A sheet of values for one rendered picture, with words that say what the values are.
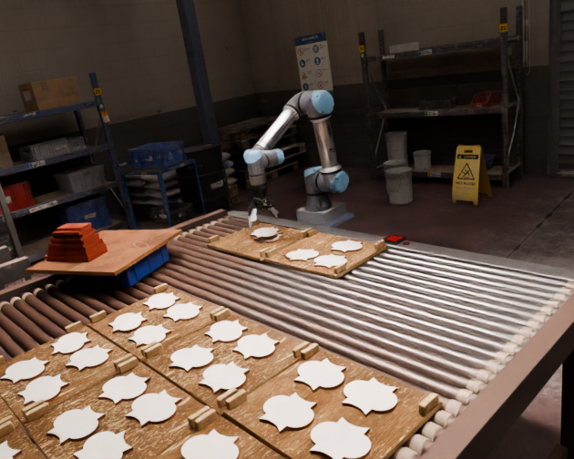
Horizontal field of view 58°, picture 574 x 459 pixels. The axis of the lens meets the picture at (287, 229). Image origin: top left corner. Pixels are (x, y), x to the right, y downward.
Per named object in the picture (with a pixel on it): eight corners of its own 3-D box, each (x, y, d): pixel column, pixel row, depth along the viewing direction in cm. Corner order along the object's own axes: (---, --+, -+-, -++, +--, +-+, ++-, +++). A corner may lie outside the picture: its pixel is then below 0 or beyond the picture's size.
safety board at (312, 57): (302, 98, 806) (293, 37, 777) (333, 96, 765) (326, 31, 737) (301, 98, 804) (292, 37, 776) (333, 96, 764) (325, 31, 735)
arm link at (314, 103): (333, 186, 285) (312, 87, 264) (353, 188, 274) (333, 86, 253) (317, 195, 278) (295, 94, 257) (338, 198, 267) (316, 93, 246)
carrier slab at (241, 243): (259, 225, 279) (259, 221, 279) (314, 235, 250) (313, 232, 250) (207, 247, 258) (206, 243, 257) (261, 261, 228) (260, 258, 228)
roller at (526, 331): (179, 240, 288) (178, 232, 286) (544, 343, 148) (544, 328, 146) (172, 244, 285) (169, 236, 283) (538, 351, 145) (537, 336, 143)
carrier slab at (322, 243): (316, 235, 250) (315, 232, 249) (387, 248, 221) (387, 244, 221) (263, 261, 227) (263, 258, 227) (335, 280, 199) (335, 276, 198)
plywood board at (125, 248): (103, 233, 271) (102, 229, 271) (182, 232, 251) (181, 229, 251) (26, 273, 228) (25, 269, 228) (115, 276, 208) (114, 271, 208)
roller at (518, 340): (171, 244, 285) (169, 236, 283) (537, 351, 145) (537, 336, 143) (164, 247, 281) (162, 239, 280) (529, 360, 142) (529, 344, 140)
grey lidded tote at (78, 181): (92, 182, 644) (87, 163, 636) (110, 182, 623) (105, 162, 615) (56, 193, 607) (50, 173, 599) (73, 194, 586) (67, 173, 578)
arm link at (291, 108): (292, 86, 269) (237, 153, 253) (306, 86, 261) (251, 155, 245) (302, 104, 276) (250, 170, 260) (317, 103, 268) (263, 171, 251)
